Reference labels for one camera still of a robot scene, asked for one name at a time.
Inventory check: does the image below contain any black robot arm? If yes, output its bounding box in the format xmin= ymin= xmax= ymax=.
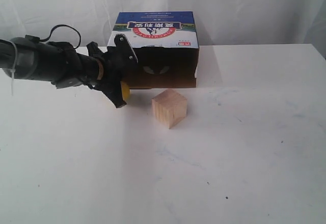
xmin=1 ymin=34 xmax=138 ymax=108

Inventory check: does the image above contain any light wooden cube block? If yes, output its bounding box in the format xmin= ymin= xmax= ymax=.
xmin=151 ymin=89 xmax=187 ymax=129

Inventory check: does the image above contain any yellow tennis ball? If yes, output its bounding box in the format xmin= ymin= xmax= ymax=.
xmin=121 ymin=81 xmax=130 ymax=101

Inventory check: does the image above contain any black cable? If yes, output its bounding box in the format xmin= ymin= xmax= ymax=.
xmin=38 ymin=24 xmax=82 ymax=49

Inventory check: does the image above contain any blue white cardboard box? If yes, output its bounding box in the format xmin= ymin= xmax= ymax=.
xmin=107 ymin=11 xmax=199 ymax=89

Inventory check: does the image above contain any white backdrop curtain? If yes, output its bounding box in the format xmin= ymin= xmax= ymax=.
xmin=1 ymin=0 xmax=325 ymax=55

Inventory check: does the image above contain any white zip tie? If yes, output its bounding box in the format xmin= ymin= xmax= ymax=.
xmin=8 ymin=41 xmax=18 ymax=96

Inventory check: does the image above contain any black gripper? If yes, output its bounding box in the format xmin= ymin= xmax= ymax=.
xmin=87 ymin=34 xmax=138 ymax=108

